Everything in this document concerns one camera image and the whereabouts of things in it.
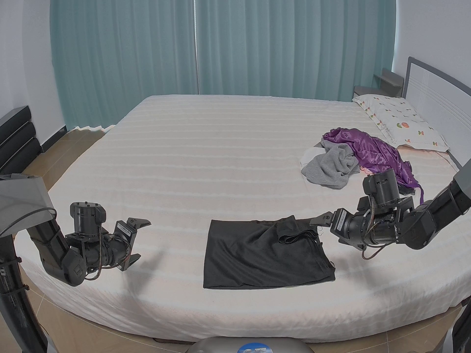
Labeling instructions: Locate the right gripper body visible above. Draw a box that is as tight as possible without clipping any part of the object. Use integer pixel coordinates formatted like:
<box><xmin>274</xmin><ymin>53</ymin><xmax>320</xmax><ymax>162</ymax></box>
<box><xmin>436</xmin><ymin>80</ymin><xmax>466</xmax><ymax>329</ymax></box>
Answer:
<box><xmin>330</xmin><ymin>207</ymin><xmax>373</xmax><ymax>245</ymax></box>

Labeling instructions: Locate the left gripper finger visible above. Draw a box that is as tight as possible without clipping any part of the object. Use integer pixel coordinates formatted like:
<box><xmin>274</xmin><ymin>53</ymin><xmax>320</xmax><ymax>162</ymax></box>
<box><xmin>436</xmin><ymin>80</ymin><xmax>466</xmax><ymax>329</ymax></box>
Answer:
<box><xmin>118</xmin><ymin>254</ymin><xmax>141</xmax><ymax>271</ymax></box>
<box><xmin>127</xmin><ymin>217</ymin><xmax>151</xmax><ymax>231</ymax></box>

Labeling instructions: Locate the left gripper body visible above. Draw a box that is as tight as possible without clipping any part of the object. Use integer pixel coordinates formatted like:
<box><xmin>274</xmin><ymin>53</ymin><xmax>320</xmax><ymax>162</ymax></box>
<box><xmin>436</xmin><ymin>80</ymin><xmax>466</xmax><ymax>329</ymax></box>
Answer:
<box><xmin>100</xmin><ymin>220</ymin><xmax>138</xmax><ymax>270</ymax></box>

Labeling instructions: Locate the black T-shirt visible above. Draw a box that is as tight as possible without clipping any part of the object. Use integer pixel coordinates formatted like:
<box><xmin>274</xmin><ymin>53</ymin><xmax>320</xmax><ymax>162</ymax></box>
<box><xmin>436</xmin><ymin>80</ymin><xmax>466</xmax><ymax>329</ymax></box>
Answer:
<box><xmin>203</xmin><ymin>215</ymin><xmax>336</xmax><ymax>290</ymax></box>

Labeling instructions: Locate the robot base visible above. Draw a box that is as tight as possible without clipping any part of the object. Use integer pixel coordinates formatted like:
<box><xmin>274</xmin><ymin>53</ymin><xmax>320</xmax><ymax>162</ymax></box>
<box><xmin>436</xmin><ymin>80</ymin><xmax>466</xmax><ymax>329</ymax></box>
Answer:
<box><xmin>186</xmin><ymin>336</ymin><xmax>306</xmax><ymax>353</ymax></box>

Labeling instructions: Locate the bed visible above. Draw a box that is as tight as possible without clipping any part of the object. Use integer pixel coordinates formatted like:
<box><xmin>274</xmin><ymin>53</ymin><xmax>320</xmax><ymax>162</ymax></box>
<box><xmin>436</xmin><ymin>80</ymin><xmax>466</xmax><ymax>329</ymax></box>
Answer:
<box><xmin>16</xmin><ymin>57</ymin><xmax>471</xmax><ymax>345</ymax></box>

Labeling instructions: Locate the grey garment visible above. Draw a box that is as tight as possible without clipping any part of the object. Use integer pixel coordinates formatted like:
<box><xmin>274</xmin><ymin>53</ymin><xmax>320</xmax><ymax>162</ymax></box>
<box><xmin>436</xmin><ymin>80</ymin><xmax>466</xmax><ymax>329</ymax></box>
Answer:
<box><xmin>301</xmin><ymin>144</ymin><xmax>360</xmax><ymax>189</ymax></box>

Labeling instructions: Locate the purple satin garment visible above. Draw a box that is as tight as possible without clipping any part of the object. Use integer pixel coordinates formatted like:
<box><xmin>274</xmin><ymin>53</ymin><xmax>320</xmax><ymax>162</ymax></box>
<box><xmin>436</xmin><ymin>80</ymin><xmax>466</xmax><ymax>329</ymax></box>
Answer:
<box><xmin>323</xmin><ymin>127</ymin><xmax>425</xmax><ymax>203</ymax></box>

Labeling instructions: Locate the white garment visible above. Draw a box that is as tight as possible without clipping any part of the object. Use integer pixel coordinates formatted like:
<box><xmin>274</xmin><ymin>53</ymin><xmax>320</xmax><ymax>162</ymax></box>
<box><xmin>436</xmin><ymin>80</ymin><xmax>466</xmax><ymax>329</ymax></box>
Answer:
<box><xmin>300</xmin><ymin>147</ymin><xmax>324</xmax><ymax>166</ymax></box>

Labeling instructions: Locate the white printed pillow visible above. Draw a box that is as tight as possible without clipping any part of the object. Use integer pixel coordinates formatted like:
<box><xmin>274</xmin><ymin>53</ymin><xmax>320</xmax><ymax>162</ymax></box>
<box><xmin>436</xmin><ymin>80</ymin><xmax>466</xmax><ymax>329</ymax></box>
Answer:
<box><xmin>353</xmin><ymin>94</ymin><xmax>449</xmax><ymax>151</ymax></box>

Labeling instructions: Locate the grey bedside table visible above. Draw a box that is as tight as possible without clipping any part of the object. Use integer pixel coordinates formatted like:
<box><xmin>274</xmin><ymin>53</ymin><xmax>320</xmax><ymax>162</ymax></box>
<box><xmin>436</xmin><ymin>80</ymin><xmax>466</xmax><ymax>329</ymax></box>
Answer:
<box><xmin>353</xmin><ymin>68</ymin><xmax>405</xmax><ymax>98</ymax></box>

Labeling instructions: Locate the blue-green curtain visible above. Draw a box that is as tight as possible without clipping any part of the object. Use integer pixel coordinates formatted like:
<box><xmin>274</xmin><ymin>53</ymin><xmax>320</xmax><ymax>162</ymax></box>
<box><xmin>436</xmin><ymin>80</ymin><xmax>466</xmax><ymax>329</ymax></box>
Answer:
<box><xmin>195</xmin><ymin>0</ymin><xmax>398</xmax><ymax>102</ymax></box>
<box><xmin>50</xmin><ymin>0</ymin><xmax>199</xmax><ymax>131</ymax></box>

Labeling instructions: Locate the black cable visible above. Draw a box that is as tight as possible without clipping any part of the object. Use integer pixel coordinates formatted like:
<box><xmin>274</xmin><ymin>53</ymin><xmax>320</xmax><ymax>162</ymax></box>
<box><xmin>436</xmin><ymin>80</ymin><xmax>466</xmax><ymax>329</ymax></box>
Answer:
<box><xmin>0</xmin><ymin>207</ymin><xmax>58</xmax><ymax>236</ymax></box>

